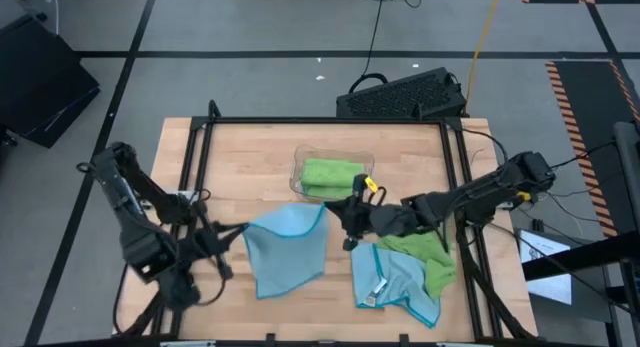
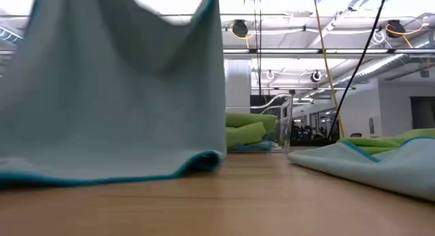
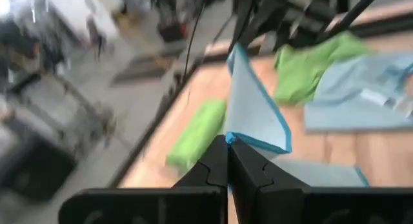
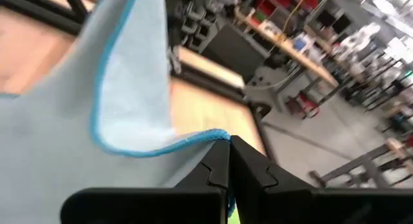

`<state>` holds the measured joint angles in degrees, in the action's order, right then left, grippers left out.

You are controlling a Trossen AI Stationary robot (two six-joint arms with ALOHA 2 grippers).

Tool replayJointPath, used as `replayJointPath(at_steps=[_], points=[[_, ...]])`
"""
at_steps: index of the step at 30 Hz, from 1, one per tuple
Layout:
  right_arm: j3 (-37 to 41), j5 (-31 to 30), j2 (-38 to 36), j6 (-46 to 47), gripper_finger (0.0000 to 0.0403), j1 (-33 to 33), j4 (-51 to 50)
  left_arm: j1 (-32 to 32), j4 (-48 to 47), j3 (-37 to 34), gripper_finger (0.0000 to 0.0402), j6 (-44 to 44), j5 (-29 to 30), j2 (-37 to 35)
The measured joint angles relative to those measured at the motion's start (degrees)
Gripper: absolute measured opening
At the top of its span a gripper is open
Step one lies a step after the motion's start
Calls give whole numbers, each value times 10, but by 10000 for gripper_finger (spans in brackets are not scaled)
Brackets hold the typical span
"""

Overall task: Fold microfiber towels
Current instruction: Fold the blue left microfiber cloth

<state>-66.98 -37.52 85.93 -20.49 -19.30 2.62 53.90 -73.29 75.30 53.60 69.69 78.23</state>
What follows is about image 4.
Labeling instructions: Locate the long wooden workbench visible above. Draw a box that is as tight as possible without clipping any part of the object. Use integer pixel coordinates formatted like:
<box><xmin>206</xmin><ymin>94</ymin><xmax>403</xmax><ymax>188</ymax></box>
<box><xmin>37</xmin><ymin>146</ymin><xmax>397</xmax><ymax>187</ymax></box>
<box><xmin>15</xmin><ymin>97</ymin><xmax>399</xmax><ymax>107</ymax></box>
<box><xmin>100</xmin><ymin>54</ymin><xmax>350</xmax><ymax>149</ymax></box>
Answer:
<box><xmin>234</xmin><ymin>6</ymin><xmax>341</xmax><ymax>89</ymax></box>

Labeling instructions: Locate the large black box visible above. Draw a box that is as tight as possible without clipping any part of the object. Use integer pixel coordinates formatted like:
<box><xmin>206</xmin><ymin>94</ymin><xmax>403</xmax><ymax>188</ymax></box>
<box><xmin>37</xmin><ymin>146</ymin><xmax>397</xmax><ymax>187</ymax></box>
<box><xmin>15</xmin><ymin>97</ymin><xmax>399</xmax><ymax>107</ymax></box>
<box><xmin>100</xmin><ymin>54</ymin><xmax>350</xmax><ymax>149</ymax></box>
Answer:
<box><xmin>199</xmin><ymin>23</ymin><xmax>268</xmax><ymax>83</ymax></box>

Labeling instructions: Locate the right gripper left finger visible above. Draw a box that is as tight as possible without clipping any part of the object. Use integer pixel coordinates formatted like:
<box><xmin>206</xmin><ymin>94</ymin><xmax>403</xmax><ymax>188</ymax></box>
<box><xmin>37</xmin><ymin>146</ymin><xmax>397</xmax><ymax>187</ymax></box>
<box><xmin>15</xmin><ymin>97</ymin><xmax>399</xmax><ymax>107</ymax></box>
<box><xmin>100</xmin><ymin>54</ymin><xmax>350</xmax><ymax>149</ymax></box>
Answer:
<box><xmin>174</xmin><ymin>139</ymin><xmax>231</xmax><ymax>190</ymax></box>

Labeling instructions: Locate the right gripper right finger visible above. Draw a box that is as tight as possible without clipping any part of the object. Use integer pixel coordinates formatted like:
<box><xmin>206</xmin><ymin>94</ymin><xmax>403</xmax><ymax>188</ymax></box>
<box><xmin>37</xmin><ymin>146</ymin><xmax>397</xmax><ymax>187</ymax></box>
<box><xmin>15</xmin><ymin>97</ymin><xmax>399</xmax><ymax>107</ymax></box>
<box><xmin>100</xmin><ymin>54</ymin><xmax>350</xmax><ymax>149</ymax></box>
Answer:
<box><xmin>230</xmin><ymin>136</ymin><xmax>316</xmax><ymax>190</ymax></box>

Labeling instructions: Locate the dark parts bin rack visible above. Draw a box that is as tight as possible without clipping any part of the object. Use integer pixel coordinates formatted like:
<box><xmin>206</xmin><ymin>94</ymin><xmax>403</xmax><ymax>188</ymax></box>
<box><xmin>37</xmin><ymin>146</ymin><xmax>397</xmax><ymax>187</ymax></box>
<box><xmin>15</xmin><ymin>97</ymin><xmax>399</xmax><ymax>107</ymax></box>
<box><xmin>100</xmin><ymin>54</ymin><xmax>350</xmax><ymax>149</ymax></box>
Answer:
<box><xmin>176</xmin><ymin>0</ymin><xmax>233</xmax><ymax>52</ymax></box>

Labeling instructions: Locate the light blue microfiber towel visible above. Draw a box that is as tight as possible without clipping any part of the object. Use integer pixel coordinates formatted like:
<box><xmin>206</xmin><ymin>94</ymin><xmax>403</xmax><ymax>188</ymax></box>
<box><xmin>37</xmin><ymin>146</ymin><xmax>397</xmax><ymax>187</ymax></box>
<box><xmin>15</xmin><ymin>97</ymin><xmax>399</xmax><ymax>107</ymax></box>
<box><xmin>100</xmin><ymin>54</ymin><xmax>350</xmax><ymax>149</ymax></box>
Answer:
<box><xmin>0</xmin><ymin>0</ymin><xmax>237</xmax><ymax>224</ymax></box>

